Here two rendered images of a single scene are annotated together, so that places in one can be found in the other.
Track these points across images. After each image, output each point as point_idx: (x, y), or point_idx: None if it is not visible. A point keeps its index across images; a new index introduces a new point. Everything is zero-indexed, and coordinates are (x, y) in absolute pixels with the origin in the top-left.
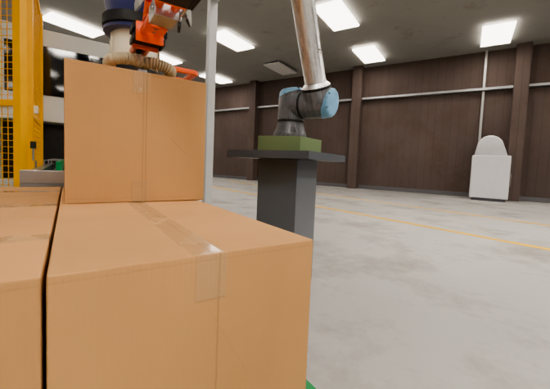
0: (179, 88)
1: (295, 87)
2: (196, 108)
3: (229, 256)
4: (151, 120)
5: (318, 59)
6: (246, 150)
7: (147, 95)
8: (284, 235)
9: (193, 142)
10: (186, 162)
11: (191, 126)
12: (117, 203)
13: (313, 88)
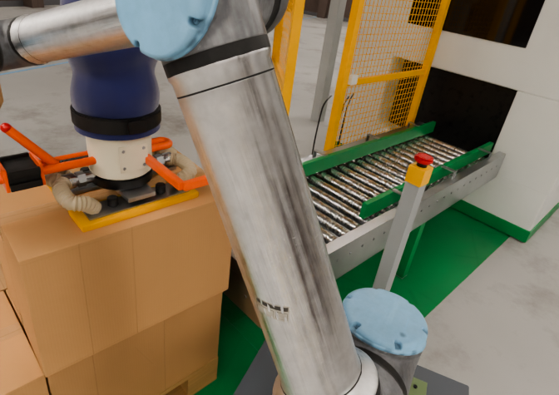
0: (10, 252)
1: (348, 317)
2: (21, 283)
3: None
4: (10, 269)
5: (265, 328)
6: (262, 344)
7: (3, 244)
8: None
9: (28, 317)
10: (30, 329)
11: (23, 298)
12: (12, 318)
13: (275, 382)
